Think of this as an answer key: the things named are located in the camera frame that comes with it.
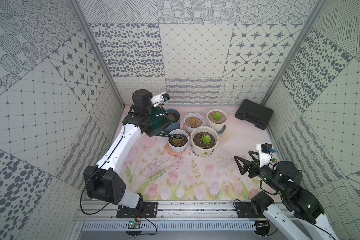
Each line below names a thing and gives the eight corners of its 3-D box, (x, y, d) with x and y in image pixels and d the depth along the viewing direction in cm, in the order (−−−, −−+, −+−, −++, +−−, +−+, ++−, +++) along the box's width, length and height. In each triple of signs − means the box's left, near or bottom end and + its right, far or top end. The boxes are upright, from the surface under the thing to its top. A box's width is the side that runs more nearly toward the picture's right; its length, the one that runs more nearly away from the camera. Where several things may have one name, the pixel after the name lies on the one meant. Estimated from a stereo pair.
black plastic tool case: (233, 116, 116) (235, 112, 112) (243, 101, 127) (244, 97, 123) (264, 130, 107) (267, 126, 103) (272, 113, 118) (274, 109, 114)
